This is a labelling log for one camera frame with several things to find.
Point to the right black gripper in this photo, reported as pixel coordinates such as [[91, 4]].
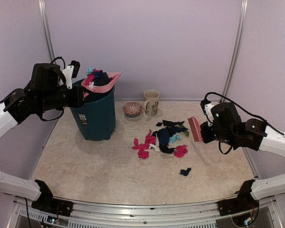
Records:
[[206, 137]]

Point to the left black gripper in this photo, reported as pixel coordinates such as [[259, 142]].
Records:
[[77, 100]]

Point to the pink hand brush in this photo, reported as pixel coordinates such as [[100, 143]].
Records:
[[195, 129]]

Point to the pink dustpan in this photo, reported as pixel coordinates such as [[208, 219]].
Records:
[[99, 81]]

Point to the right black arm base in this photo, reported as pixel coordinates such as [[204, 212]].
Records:
[[242, 202]]

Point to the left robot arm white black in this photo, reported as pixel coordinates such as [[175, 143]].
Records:
[[50, 88]]

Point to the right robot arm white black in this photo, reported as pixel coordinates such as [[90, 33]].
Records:
[[225, 126]]

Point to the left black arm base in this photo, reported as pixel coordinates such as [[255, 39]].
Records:
[[47, 203]]

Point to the pile of coloured scraps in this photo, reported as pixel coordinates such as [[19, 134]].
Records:
[[161, 139]]

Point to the teal plastic bucket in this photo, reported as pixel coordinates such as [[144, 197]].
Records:
[[96, 118]]

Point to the dark blue scrap right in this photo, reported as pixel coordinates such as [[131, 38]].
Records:
[[185, 172]]

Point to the patterned small bowl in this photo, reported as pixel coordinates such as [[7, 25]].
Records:
[[132, 109]]

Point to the beige ceramic mug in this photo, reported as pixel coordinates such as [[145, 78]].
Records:
[[151, 102]]

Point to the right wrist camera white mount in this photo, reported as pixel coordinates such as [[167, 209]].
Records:
[[206, 106]]

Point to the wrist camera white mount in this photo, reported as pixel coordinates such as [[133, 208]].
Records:
[[206, 106], [70, 72]]

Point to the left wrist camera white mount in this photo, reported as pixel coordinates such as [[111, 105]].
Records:
[[70, 72]]

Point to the aluminium front rail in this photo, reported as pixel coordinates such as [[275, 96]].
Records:
[[96, 215]]

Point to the left aluminium corner post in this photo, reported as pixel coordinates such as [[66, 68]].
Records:
[[46, 29]]

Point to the aluminium corner post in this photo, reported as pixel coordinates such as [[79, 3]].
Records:
[[46, 29], [237, 46]]

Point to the right aluminium corner post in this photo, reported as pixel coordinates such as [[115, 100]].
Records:
[[237, 46]]

